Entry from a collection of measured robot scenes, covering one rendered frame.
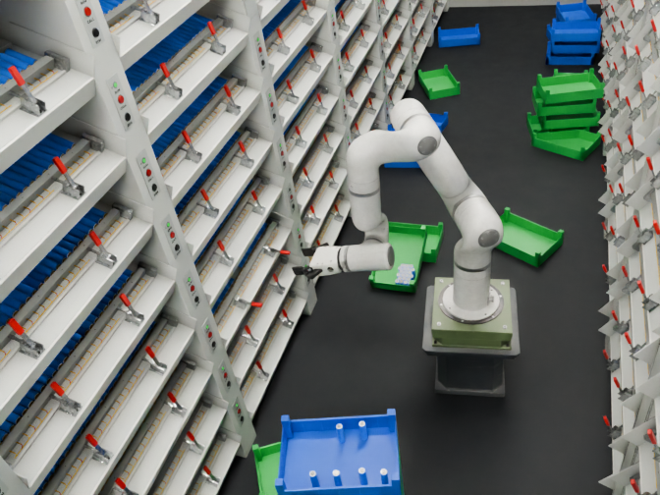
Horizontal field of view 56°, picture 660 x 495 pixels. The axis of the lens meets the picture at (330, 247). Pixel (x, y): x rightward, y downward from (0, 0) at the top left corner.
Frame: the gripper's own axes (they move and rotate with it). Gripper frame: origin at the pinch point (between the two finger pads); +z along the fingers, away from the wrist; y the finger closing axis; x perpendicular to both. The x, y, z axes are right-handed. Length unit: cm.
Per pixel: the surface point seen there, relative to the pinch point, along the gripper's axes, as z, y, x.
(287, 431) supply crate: -12, -56, -12
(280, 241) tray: 20.3, 22.1, -7.9
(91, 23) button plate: -3, -35, 95
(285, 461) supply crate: -13, -63, -15
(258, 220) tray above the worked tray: 16.0, 10.3, 10.7
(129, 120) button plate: 1, -35, 73
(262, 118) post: 10.9, 30.3, 38.2
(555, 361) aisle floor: -69, 25, -77
